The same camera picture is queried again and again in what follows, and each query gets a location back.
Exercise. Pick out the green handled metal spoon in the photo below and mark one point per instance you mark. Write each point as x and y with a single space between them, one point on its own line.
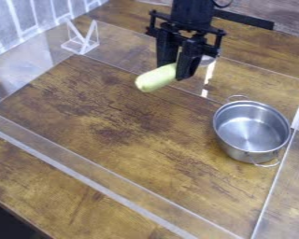
162 76

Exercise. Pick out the stainless steel pot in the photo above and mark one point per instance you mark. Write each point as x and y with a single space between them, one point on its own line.
253 131

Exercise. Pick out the clear acrylic triangle bracket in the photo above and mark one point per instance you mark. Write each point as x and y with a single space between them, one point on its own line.
79 43

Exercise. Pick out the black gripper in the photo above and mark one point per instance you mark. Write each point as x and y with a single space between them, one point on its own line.
193 40

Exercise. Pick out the black bar on table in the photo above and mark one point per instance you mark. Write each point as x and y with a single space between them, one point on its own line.
253 21

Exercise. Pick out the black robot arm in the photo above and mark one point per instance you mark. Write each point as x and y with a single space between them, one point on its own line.
196 12

